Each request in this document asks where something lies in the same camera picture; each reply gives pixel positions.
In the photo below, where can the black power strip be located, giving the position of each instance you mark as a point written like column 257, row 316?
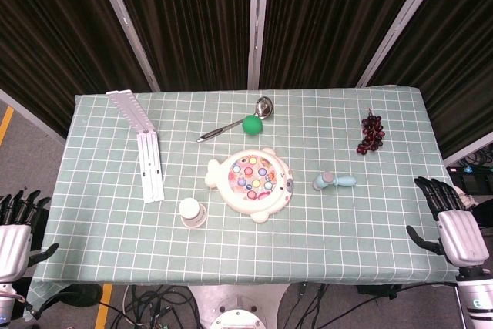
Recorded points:
column 468, row 169

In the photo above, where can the white shoe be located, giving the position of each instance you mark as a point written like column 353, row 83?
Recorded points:
column 469, row 199

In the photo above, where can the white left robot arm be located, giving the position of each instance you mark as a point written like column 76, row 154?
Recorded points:
column 5, row 306

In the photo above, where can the black box under table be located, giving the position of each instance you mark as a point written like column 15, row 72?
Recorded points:
column 377, row 291

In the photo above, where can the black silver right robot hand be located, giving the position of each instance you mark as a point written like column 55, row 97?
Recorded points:
column 462, row 236

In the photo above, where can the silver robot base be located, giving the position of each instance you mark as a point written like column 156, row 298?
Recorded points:
column 239, row 309

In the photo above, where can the black shoe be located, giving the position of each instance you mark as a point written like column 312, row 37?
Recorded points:
column 82, row 293

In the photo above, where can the dark red grape bunch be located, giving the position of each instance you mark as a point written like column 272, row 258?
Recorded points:
column 371, row 130

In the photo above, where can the dark brown curtain panel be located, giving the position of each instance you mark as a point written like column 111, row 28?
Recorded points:
column 188, row 24
column 458, row 55
column 50, row 36
column 327, row 24

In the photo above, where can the grey slanted frame post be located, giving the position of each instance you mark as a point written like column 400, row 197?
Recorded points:
column 400, row 24
column 127, row 24

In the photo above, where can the green ball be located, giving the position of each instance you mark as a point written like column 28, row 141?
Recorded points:
column 252, row 125

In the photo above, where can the green checked tablecloth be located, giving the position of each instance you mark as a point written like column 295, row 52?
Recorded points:
column 308, row 236

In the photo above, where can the white whack-a-mole toy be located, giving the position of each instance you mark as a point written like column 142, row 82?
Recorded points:
column 252, row 182

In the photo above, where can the grey upright frame post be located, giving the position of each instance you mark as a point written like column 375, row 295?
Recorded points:
column 257, row 24

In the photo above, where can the grey low frame rail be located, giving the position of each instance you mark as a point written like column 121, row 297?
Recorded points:
column 27, row 113
column 470, row 152

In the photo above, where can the white paper cup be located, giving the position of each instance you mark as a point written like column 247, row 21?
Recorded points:
column 191, row 211

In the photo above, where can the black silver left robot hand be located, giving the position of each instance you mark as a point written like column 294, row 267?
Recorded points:
column 13, row 244

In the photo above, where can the light blue toy hammer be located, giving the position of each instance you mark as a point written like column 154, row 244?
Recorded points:
column 327, row 182

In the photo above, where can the white folding stand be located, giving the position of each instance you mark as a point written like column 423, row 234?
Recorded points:
column 150, row 167

